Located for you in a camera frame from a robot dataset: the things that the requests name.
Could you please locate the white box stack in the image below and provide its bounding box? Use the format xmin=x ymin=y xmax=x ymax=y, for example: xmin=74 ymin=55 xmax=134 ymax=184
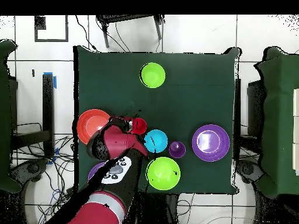
xmin=293 ymin=88 xmax=299 ymax=176

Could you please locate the small blue plastic bowl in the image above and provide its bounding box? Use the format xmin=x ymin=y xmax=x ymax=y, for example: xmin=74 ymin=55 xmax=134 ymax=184
xmin=144 ymin=129 xmax=168 ymax=153

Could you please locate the purple plastic cup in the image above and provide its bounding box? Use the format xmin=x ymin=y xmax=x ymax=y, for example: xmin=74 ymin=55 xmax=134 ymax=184
xmin=168 ymin=141 xmax=187 ymax=159

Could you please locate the small green plastic bowl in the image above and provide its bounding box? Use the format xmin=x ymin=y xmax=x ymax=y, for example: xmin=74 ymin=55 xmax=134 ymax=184
xmin=139 ymin=62 xmax=166 ymax=89

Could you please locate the thin black floor cable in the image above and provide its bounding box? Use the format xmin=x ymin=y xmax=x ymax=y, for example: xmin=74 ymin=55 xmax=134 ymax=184
xmin=75 ymin=15 xmax=99 ymax=53

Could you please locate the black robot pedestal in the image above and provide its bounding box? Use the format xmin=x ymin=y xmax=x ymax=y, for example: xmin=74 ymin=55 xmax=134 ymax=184
xmin=135 ymin=193 xmax=179 ymax=224

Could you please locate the dark grey machine base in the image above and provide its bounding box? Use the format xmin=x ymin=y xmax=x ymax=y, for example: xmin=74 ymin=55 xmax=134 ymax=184
xmin=235 ymin=160 xmax=265 ymax=184
xmin=9 ymin=158 xmax=49 ymax=186

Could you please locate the large green plastic bowl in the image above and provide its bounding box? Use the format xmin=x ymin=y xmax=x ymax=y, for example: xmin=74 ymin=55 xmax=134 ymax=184
xmin=146 ymin=156 xmax=181 ymax=191

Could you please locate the large purple plastic bowl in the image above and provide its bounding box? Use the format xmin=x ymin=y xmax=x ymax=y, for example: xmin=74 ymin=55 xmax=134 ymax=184
xmin=88 ymin=162 xmax=107 ymax=181
xmin=192 ymin=124 xmax=231 ymax=162

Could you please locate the tangle of black cables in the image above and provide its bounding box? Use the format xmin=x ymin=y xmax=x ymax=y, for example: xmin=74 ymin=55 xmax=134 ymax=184
xmin=11 ymin=122 xmax=77 ymax=224

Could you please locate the dark green side table cloth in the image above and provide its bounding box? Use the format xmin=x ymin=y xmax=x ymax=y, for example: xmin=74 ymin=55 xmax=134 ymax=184
xmin=253 ymin=45 xmax=299 ymax=199
xmin=0 ymin=39 xmax=22 ymax=194

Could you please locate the red plastic cup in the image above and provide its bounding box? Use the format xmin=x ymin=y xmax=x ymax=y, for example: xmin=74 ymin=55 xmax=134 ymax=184
xmin=131 ymin=117 xmax=148 ymax=135

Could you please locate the black metal beam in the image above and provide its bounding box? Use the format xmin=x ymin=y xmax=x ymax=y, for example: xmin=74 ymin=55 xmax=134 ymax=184
xmin=42 ymin=73 xmax=55 ymax=157
xmin=11 ymin=129 xmax=51 ymax=150

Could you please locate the black square floor frame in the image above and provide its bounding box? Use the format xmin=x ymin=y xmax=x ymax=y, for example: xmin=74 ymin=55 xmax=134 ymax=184
xmin=34 ymin=15 xmax=69 ymax=43

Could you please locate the black metal frame stand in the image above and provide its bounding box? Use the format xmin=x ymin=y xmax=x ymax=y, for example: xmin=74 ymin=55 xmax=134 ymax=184
xmin=96 ymin=15 xmax=165 ymax=49

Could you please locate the large orange plastic bowl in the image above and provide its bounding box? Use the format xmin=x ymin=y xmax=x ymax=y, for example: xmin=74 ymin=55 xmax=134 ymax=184
xmin=77 ymin=108 xmax=112 ymax=145

